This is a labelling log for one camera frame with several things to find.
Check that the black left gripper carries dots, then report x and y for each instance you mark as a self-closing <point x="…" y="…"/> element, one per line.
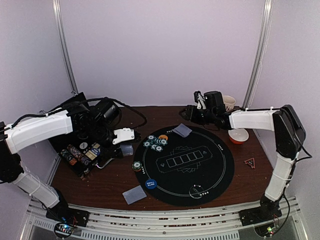
<point x="112" y="152"/>

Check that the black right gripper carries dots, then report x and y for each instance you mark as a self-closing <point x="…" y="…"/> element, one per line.
<point x="194" y="114"/>

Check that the grey cloth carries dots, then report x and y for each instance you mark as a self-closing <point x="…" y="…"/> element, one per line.
<point x="127" y="149"/>

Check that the dealt cards back pile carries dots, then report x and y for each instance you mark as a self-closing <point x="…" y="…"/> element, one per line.
<point x="182" y="130"/>

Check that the dealt cards pile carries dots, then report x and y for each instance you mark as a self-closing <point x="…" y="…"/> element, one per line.
<point x="182" y="130"/>
<point x="133" y="195"/>

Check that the stack of poker chips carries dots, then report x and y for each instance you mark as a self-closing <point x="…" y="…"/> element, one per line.
<point x="137" y="166"/>

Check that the orange big blind button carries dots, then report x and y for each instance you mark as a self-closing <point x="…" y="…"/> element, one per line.
<point x="163" y="136"/>

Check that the blue green poker chips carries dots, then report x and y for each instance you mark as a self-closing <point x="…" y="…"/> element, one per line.
<point x="155" y="143"/>

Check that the dealt cards front pile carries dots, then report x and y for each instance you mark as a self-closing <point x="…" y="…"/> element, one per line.
<point x="133" y="195"/>

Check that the blue small blind button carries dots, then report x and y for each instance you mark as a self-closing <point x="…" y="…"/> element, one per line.
<point x="151" y="184"/>

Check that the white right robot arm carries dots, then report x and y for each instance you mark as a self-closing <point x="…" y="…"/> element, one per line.
<point x="282" y="124"/>

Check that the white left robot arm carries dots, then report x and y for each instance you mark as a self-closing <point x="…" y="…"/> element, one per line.
<point x="34" y="128"/>

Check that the texas holdem card deck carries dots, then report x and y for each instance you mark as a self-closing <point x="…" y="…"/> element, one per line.
<point x="93" y="152"/>

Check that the black poker chip case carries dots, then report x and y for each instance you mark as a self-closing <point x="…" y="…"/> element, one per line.
<point x="91" y="123"/>

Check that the white patterned mug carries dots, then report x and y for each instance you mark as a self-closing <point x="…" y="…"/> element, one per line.
<point x="229" y="102"/>

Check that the white round dealer chip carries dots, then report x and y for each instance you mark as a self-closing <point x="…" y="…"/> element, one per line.
<point x="83" y="145"/>

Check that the orange white bowl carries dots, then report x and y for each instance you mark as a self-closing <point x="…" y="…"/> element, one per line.
<point x="238" y="136"/>

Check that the front row poker chips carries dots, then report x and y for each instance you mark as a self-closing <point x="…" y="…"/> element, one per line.
<point x="73" y="156"/>

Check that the red black triangular holder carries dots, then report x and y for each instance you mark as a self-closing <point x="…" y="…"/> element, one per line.
<point x="250" y="162"/>

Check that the round black poker mat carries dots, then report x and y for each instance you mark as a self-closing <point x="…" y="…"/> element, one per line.
<point x="201" y="158"/>

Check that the clear dealer button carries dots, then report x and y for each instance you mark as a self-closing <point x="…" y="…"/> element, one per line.
<point x="196" y="191"/>

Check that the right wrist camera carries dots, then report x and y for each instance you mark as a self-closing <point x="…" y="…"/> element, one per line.
<point x="214" y="101"/>

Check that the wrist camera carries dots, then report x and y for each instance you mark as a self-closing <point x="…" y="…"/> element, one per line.
<point x="214" y="101"/>
<point x="108" y="111"/>

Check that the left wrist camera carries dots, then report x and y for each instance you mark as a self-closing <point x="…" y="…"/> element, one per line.
<point x="108" y="111"/>

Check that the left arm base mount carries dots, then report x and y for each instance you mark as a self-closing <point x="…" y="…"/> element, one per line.
<point x="68" y="222"/>

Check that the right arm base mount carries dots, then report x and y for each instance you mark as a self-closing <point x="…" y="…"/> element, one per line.
<point x="260" y="216"/>

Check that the left aluminium frame post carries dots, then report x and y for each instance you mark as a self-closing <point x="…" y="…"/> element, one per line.
<point x="63" y="43"/>

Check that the aluminium frame post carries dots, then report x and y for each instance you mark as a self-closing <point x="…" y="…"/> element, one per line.
<point x="63" y="43"/>
<point x="260" y="51"/>

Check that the right aluminium frame post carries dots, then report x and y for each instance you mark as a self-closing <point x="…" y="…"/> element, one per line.
<point x="260" y="51"/>

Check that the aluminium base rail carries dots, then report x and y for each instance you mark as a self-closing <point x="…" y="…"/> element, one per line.
<point x="214" y="223"/>

